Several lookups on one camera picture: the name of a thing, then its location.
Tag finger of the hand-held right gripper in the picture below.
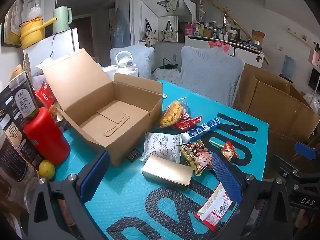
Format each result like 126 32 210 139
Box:
271 155 303 180
294 142 320 161

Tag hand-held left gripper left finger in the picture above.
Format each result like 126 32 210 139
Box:
27 151 111 240

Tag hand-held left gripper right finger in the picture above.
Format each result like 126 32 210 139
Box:
211 153 293 240

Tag red cartoon figure snack packet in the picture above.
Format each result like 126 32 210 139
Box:
221 141 240 161

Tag brown gold snack packet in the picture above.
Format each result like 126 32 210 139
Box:
179 140 213 176

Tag red white snack packet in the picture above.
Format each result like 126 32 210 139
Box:
195 182 237 231

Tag blue white biscuit tube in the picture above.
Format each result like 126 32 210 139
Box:
180 117 221 145

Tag gold rectangular box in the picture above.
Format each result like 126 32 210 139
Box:
142 154 193 190

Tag long red snack packet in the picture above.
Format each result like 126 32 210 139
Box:
174 116 202 130

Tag white bread packet with drawings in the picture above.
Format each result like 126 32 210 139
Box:
139 132 182 164

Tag yellow noodle snack bag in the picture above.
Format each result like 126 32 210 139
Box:
160 97 188 128

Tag yellow lemon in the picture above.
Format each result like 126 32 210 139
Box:
39 159 55 180

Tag large brown cardboard box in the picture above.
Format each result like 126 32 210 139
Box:
234 64 320 160

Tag red plastic bottle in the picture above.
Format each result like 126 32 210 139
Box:
23 107 70 165

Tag teal printed bubble mat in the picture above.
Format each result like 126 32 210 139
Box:
54 80 269 240

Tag clear glass jar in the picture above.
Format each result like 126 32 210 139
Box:
5 176 48 213

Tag dark monitor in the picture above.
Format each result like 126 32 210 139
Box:
308 67 320 92

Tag blue water jug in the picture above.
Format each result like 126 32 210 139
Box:
282 56 296 79

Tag black printed package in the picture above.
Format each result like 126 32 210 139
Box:
0 90 43 183

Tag red gift box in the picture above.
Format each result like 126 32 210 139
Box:
34 80 56 108

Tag pink hanging bag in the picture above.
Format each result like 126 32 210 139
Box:
308 42 320 67

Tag grey covered chair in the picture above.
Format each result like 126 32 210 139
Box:
109 44 155 79
179 46 245 108

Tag white flat box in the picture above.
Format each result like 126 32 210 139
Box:
104 66 120 79

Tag dark jar with label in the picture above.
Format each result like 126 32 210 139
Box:
7 71 39 120

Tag floral cloth bag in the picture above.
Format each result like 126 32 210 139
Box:
151 67 183 83

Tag white paper sheet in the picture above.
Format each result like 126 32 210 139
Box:
35 57 60 75

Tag small open cardboard box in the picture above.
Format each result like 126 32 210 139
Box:
251 30 266 47

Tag dark green bag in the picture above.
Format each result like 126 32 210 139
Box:
156 58 179 70

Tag round woven mat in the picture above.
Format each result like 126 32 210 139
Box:
23 54 32 78

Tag pink bow decoration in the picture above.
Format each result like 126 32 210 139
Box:
208 41 231 54

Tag white fridge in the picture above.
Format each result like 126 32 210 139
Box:
23 29 80 80

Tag white cabinet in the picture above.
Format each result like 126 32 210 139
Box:
184 35 265 68

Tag dark wooden door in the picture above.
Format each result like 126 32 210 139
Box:
75 16 94 58

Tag group of bottles and jars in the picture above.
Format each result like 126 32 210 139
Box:
185 20 242 42

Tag beige tote bag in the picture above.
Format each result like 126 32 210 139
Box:
144 19 159 45
161 20 178 43

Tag yellow enamel pot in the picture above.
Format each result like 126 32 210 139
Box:
19 17 57 49

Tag light green electric kettle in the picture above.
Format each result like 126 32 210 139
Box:
52 6 72 34

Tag clear plastic bag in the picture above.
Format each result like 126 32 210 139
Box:
27 5 42 20

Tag gold framed picture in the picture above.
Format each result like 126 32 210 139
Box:
2 0 24 48

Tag white teapot with handle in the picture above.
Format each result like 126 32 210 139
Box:
114 51 138 77

